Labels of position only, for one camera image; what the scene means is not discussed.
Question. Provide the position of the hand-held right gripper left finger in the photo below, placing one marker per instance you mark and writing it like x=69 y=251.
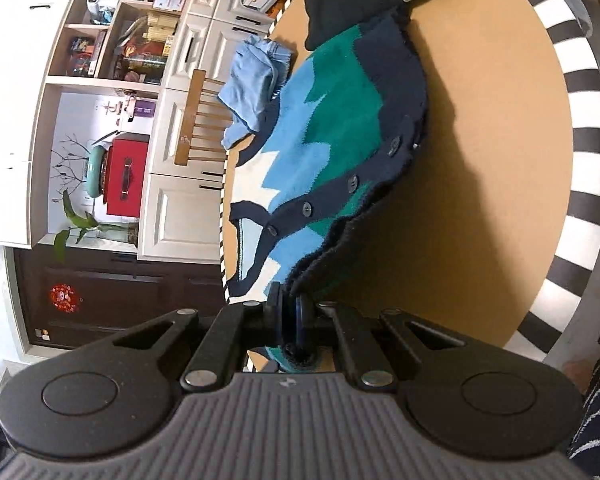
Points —
x=275 y=316

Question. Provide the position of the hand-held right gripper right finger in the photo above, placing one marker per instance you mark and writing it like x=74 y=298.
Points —
x=302 y=320

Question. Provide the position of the green blue navy knit cardigan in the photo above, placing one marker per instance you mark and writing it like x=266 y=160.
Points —
x=330 y=135

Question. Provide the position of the white cabinet with shelves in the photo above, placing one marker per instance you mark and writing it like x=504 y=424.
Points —
x=180 y=210

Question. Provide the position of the dark wooden door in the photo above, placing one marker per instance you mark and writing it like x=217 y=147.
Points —
x=130 y=290

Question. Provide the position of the red storage box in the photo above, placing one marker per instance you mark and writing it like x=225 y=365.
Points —
x=125 y=175

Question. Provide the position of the red door ornament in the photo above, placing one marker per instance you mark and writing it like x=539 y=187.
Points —
x=64 y=298

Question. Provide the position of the wooden spindle-back chair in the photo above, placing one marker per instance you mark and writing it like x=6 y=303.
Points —
x=190 y=120

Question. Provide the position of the green plant in glass vase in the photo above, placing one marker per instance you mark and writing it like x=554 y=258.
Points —
x=80 y=220

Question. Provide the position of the teal pot with bare branches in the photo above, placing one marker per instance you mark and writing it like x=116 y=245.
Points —
x=96 y=175

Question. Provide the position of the blue denim jeans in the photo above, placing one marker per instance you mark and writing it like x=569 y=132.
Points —
x=250 y=80

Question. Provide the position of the purple water bottle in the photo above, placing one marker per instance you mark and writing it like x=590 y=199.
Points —
x=144 y=107

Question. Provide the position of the person's striped navy clothing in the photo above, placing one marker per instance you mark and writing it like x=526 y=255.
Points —
x=597 y=410

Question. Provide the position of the black garment with white print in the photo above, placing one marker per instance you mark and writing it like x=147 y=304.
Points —
x=350 y=5

